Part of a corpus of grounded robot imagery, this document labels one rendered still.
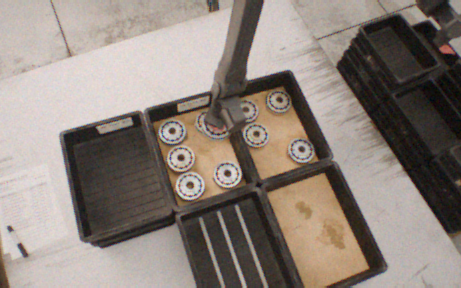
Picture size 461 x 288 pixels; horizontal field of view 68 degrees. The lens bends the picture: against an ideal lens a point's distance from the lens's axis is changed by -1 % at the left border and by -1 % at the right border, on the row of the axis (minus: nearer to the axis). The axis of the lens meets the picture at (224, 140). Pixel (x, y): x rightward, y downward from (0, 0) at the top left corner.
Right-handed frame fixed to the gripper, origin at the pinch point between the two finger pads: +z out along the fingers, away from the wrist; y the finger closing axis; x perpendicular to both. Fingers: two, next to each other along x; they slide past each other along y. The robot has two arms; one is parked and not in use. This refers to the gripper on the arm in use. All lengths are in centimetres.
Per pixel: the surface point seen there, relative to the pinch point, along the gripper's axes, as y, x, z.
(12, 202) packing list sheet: -52, 60, 35
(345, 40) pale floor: 152, -45, 107
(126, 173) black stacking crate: -24.6, 23.3, 21.8
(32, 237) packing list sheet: -59, 45, 34
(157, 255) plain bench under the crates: -45, 0, 33
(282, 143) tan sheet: 12.6, -23.9, 20.8
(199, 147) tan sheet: -3.5, 4.1, 21.4
